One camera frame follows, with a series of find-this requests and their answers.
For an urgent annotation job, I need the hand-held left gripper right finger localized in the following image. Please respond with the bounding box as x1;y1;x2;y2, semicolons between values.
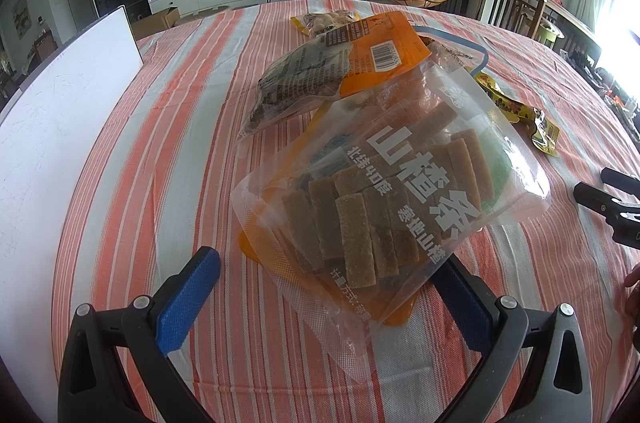
434;253;594;423

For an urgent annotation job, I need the white board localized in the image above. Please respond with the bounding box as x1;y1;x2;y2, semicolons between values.
0;6;144;384

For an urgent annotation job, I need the framed wall picture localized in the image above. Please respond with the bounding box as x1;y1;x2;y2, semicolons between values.
11;0;28;39

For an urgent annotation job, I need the cardboard box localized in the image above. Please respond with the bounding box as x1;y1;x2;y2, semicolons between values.
132;6;181;41

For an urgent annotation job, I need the orange striped tablecloth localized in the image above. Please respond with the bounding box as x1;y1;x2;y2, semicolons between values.
50;0;640;423

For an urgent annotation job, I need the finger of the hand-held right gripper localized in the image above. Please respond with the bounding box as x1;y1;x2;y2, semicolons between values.
573;181;640;249
601;166;640;203

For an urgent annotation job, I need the yellow packet of brown eggs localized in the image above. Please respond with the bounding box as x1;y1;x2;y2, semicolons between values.
291;10;362;38

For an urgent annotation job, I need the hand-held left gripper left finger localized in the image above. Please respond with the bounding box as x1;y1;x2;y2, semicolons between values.
57;246;221;423

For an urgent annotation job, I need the clear bag of brown strips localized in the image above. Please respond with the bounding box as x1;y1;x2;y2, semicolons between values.
232;53;551;371

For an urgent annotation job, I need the orange packet with barcode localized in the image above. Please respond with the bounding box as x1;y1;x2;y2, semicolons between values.
240;10;432;139

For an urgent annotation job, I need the yellow printed snack packet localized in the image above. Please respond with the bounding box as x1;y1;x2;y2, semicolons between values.
472;70;561;158

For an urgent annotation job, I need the clear bag with blue rim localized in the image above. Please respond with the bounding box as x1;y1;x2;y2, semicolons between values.
412;23;489;79

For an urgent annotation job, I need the person's right hand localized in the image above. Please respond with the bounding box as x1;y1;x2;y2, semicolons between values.
624;264;640;305

